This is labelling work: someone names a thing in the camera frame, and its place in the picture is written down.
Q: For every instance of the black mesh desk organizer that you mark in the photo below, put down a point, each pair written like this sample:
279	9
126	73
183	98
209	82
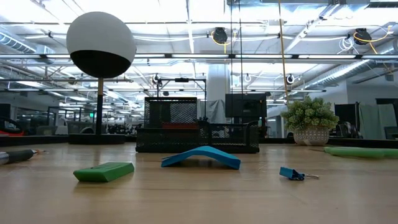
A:
168	140

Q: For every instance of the green eraser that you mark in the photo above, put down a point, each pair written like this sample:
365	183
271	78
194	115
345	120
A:
104	171

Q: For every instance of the black and silver pen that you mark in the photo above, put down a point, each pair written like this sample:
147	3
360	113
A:
18	156

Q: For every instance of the grey fabric cover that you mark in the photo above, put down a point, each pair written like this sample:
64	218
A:
216	112

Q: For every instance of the blue sticky note pad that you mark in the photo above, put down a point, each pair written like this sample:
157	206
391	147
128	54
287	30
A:
202	151

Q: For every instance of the black monitor on stand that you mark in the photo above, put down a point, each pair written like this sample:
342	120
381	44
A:
245	105

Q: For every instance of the small ceiling reel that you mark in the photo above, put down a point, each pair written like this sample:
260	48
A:
155	79
290	79
247	78

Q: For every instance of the blue binder clip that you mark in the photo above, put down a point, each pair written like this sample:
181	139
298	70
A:
287	173

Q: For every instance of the green potted plant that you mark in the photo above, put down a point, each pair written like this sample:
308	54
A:
311	115

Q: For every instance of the white globe lamp black base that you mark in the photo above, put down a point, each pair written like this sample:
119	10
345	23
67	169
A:
99	34

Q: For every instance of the grey green fabric panel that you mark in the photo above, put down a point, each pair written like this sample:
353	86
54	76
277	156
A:
377	121

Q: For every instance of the red cart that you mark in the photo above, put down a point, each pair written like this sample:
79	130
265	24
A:
15	133

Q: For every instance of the black metal gantry frame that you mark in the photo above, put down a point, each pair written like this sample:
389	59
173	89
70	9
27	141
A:
182	80

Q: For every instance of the black metal rig frame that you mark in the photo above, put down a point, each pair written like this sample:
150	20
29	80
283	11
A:
71	108

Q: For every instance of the black table frame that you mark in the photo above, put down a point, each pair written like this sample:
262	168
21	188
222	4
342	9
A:
37	140

